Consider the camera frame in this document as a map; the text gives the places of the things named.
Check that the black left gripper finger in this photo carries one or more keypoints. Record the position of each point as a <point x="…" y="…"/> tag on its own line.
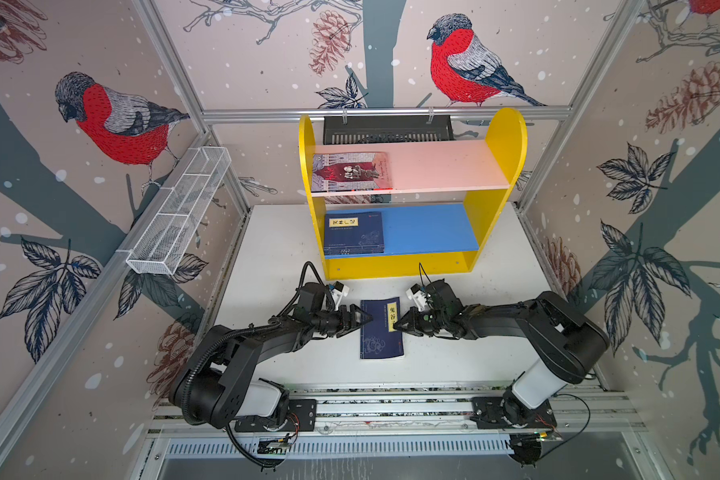
<point x="350" y="327"/>
<point x="353" y="314"/>

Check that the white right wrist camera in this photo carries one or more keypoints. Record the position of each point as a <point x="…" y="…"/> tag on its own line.
<point x="419" y="297"/>

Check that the yellow blue pink bookshelf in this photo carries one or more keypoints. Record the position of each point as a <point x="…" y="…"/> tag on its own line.
<point x="446" y="197"/>

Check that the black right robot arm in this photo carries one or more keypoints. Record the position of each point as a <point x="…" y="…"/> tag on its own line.
<point x="567" y="343"/>

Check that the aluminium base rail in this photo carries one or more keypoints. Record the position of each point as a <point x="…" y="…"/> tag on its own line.
<point x="436" y="420"/>

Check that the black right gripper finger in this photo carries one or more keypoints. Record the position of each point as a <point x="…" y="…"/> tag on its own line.
<point x="410" y="329"/>
<point x="410" y="320"/>

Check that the white wire mesh tray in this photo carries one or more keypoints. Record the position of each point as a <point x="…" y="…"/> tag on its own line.
<point x="167" y="237"/>

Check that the black slotted vent box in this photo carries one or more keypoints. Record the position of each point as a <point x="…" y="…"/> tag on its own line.
<point x="386" y="129"/>

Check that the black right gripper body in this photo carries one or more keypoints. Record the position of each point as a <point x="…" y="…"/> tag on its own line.
<point x="432" y="319"/>

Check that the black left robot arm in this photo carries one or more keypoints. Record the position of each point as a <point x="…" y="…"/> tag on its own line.
<point x="216" y="386"/>

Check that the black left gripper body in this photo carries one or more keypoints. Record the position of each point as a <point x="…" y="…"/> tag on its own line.
<point x="327" y="321"/>

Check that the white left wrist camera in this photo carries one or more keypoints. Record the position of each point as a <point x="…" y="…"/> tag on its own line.
<point x="338" y="291"/>

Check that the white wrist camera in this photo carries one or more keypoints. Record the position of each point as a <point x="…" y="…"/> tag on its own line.
<point x="419" y="297"/>
<point x="338" y="291"/>

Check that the navy book yellow label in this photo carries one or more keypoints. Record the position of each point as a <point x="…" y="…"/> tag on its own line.
<point x="353" y="234"/>

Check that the red silver illustrated book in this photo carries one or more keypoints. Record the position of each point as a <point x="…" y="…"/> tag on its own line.
<point x="350" y="171"/>

